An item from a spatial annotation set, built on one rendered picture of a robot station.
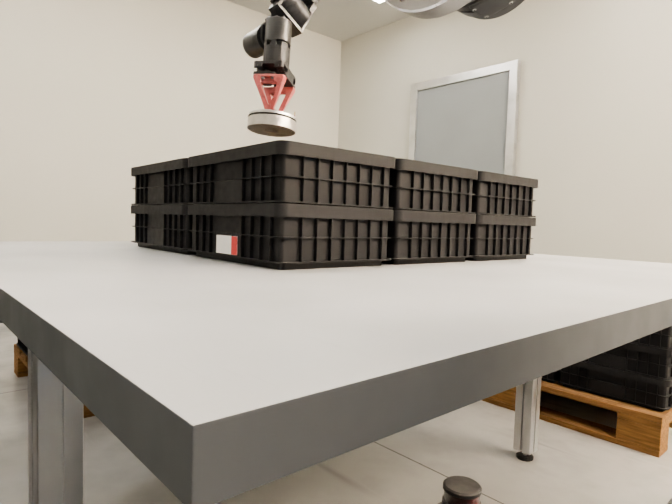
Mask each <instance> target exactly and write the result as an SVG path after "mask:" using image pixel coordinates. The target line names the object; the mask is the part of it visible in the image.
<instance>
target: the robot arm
mask: <svg viewBox="0 0 672 504"><path fill-rule="evenodd" d="M319 1H320V0H270V2H271V5H270V7H269V9H268V10H269V11H270V13H271V15H270V16H268V17H266V18H265V22H263V23H262V24H261V25H259V26H257V27H256V28H255V29H254V30H253V31H251V32H249V33H247V34H246V35H245V36H244V37H243V48H244V50H245V52H246V53H247V55H248V56H250V57H251V58H259V57H261V56H263V61H254V68H257V71H254V72H253V79H254V81H255V84H256V86H257V89H258V92H259V94H260V97H261V100H262V103H263V106H264V109H272V110H275V105H276V103H277V101H278V98H279V96H280V95H285V97H284V99H283V102H282V104H281V106H280V108H279V110H278V111H284V109H285V108H286V106H287V104H288V103H289V101H290V99H291V98H292V96H293V95H294V93H295V83H296V78H295V76H294V75H293V74H292V72H291V71H290V69H289V64H290V50H291V37H292V38H293V37H295V36H298V35H300V34H302V33H303V31H304V29H305V28H306V26H307V24H308V23H309V21H310V17H311V16H312V14H313V13H314V11H315V10H316V8H317V6H316V5H317V4H318V2H319ZM262 85H264V86H272V85H274V87H264V89H263V86H262ZM264 91H265V92H264ZM265 94H266V95H265ZM272 96H273V98H272ZM266 98H267V99H266ZM267 101H268V102H267Z"/></svg>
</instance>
